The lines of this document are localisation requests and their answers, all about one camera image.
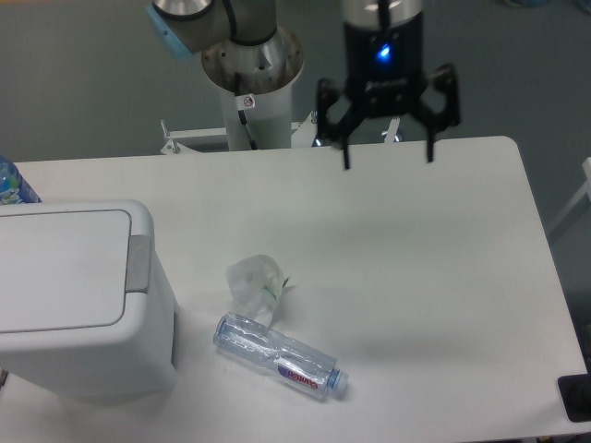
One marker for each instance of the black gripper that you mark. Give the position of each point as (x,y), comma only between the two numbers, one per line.
(385,60)

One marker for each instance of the white push-button trash can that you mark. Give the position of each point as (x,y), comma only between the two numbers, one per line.
(86,307)

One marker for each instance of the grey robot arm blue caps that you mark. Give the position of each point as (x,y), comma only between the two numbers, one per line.
(187,28)

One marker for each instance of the white furniture leg right edge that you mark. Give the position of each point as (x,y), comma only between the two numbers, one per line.
(575,207)

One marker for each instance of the crumpled clear plastic bag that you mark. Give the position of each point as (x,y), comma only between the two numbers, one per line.
(256,284)

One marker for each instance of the clear empty plastic bottle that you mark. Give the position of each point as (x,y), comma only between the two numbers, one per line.
(292,362)

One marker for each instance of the black device at table corner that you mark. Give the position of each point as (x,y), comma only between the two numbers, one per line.
(575,394)

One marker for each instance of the blue labelled bottle at edge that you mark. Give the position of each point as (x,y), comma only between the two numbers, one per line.
(14,188)

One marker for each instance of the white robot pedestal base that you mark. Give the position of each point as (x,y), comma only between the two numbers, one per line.
(255,89)

